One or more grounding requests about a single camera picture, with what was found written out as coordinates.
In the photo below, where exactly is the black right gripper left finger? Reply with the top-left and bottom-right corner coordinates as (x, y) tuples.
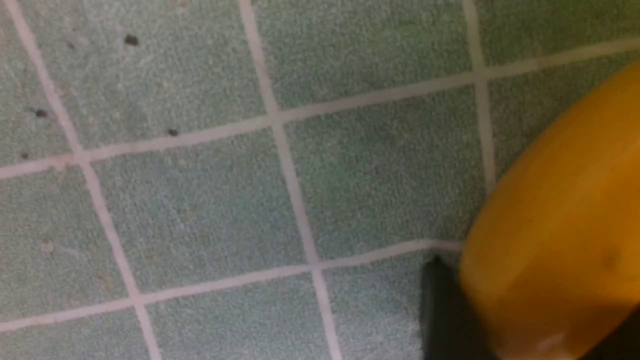
(419, 255), (498, 360)

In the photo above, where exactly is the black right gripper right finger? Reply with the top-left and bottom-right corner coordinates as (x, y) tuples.
(581, 305), (640, 360)

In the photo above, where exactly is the yellow toy banana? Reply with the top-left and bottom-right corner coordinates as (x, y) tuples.
(459, 61), (640, 360)

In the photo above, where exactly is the teal checkered tablecloth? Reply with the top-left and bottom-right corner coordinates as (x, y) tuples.
(1, 0), (639, 360)

